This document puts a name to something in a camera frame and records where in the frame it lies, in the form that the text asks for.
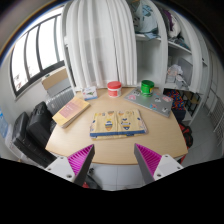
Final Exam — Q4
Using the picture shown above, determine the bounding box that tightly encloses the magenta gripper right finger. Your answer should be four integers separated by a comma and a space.
134, 144, 182, 184

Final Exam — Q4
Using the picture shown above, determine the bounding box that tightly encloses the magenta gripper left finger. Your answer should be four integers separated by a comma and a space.
46, 145, 95, 186

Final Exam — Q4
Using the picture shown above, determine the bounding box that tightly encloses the yellow patterned folded towel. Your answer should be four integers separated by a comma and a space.
90, 109, 147, 140

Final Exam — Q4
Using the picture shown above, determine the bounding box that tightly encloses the round wooden table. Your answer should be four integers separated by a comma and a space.
46, 89, 187, 165

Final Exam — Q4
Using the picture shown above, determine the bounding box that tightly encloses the red and black backpack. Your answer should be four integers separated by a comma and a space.
179, 123, 193, 148

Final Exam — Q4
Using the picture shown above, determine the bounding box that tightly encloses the black bag on sofa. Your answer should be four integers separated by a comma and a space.
27, 101, 52, 148

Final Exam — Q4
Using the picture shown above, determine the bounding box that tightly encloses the black sofa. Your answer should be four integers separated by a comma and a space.
12, 112, 56, 168

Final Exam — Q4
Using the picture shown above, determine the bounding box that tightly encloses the tan and pink book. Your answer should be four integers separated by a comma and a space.
53, 97, 90, 128

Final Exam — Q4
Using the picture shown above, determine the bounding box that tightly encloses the grey laptop with stickers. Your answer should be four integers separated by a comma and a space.
124, 87, 173, 117

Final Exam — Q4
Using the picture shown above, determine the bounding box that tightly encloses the colourful patterned bag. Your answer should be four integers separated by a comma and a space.
164, 89, 185, 111

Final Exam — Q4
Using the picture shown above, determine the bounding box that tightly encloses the white radiator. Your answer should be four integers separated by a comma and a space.
45, 87, 74, 115

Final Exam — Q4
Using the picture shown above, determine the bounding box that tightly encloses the small white card box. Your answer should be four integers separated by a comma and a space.
82, 86, 97, 100

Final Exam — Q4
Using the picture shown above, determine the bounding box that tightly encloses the green cup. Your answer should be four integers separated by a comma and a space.
141, 80, 154, 96

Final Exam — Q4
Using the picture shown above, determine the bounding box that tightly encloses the white jar red lid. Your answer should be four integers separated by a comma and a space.
107, 81, 122, 98

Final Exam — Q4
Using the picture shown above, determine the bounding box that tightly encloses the cardboard box on radiator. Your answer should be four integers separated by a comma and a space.
42, 66, 68, 90

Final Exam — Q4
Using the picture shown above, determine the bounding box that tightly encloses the white shelving unit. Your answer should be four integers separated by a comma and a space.
136, 0, 209, 124

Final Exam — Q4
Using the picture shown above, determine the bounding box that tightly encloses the white curtain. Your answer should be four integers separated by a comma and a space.
61, 0, 137, 91

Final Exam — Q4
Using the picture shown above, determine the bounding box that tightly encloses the window with black frame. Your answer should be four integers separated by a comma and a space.
10, 8, 64, 97

